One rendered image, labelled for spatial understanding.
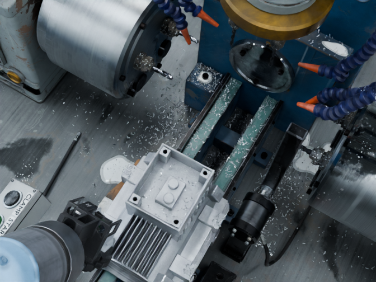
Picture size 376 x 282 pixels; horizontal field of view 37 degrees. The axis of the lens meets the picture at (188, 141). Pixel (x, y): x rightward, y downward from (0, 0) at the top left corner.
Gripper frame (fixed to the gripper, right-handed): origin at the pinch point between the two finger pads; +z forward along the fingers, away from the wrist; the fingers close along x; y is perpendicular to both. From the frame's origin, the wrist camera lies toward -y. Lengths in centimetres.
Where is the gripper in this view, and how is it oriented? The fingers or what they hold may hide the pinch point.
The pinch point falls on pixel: (102, 238)
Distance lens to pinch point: 96.1
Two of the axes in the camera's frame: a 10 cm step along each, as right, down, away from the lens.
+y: 4.6, -8.8, -1.3
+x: -8.6, -4.8, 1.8
